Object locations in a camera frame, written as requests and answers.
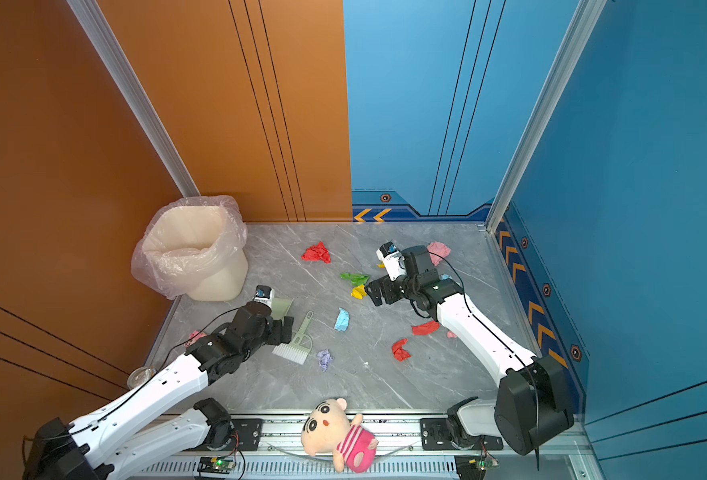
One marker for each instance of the green paper scrap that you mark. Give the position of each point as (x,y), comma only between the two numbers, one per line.
(355,279)

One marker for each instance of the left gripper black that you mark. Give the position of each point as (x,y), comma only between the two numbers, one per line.
(278,335)

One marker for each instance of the light blue paper scrap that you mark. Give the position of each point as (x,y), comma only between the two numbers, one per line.
(342,320)

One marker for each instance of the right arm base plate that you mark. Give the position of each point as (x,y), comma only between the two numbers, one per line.
(443,434)

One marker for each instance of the green hand brush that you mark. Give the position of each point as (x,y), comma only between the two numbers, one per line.
(299,346)

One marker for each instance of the clear plastic bin liner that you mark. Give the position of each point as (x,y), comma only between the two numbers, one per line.
(185,246)

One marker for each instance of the left green circuit board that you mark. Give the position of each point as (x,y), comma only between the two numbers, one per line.
(215,466)

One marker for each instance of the pink paper scrap far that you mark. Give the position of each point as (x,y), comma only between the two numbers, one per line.
(438,252)

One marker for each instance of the green dustpan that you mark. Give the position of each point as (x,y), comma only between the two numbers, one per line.
(280,308)

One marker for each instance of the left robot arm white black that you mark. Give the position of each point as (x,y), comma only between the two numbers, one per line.
(53,453)

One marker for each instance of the aluminium front rail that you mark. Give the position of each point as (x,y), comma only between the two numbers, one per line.
(126,446)

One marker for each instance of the right green circuit board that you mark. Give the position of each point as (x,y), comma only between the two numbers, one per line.
(474,467)

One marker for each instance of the green circuit board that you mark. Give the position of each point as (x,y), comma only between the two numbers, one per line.
(474,467)
(215,466)

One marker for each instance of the cream trash bin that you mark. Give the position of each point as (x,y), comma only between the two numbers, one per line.
(209,264)

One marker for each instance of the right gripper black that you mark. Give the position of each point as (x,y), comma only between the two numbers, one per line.
(375,295)

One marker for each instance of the yellow paper scrap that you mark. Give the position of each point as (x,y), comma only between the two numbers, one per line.
(359,292)

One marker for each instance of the red paper scrap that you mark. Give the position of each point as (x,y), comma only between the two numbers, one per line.
(317,253)
(426,328)
(399,352)

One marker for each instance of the red paper scrap crumpled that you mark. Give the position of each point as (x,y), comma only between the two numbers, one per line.
(399,352)

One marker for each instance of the red paper scrap flat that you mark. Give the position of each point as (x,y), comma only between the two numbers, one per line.
(426,328)

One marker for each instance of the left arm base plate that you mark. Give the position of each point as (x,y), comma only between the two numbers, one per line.
(245,436)

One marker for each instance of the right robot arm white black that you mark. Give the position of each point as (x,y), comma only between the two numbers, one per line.
(532,405)

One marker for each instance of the plush doll pink shirt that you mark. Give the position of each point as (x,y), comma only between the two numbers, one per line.
(328,430)

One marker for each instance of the purple paper scrap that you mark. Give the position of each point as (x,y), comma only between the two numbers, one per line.
(324,358)

